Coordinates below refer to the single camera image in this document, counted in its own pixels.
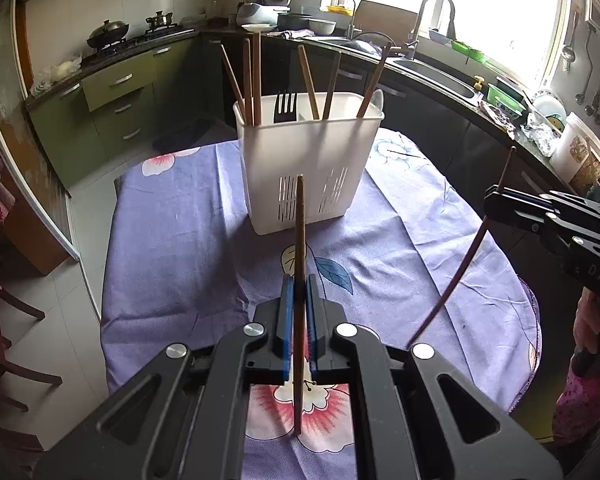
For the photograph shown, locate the purple floral tablecloth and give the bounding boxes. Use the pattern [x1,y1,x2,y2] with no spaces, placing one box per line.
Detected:
[99,127,544,480]

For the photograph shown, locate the white plastic utensil holder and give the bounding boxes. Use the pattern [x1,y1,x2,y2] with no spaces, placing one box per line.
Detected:
[234,92,385,235]

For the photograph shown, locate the steel double sink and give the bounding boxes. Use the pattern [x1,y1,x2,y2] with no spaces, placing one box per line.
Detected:
[311,36,483,106]

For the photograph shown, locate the white plastic bag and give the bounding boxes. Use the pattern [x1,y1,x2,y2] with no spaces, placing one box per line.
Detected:
[30,55,82,96]

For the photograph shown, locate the black cooking pot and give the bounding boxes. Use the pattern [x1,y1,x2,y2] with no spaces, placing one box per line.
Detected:
[277,12,311,30]

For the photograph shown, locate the white bowl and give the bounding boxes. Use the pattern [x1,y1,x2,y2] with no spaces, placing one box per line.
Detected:
[308,18,337,36]

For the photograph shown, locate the gas stove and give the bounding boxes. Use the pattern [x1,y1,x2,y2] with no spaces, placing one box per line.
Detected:
[81,24,195,66]

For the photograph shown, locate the small steel pot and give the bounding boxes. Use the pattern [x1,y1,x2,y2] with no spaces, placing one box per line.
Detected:
[146,11,173,32]

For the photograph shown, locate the black wok with lid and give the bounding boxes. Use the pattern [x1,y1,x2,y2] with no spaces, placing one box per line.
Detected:
[86,20,129,50]

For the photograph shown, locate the white plate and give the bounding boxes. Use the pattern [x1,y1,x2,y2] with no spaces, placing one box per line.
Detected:
[242,23,276,34]

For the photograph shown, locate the steel kitchen faucet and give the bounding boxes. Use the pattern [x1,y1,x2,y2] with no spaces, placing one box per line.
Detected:
[405,0,456,60]

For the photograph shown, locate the sliding glass door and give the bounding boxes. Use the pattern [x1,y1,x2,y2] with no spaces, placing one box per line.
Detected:
[0,0,80,275]

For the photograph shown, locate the chopstick in holder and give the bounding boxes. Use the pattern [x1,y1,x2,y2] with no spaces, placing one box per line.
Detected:
[298,44,321,120]
[242,38,253,127]
[252,32,262,127]
[322,52,341,122]
[356,44,392,118]
[220,42,246,119]

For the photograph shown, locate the green lower cabinets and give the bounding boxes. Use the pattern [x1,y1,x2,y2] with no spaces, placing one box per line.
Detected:
[27,32,204,188]

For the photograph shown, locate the black fork in holder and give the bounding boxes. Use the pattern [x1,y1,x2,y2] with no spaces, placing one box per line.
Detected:
[273,92,297,124]

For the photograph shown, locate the person's right hand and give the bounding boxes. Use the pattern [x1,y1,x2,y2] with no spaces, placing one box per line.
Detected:
[573,287,600,354]

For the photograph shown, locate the white rice cooker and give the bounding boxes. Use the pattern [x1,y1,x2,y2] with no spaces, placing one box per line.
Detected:
[236,0,291,27]

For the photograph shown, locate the wooden cutting board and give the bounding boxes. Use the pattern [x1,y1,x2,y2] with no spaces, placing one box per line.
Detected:
[353,0,417,44]

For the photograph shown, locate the wooden chopstick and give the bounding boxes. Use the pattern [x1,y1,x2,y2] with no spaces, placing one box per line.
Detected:
[292,174,306,437]
[405,146,517,351]

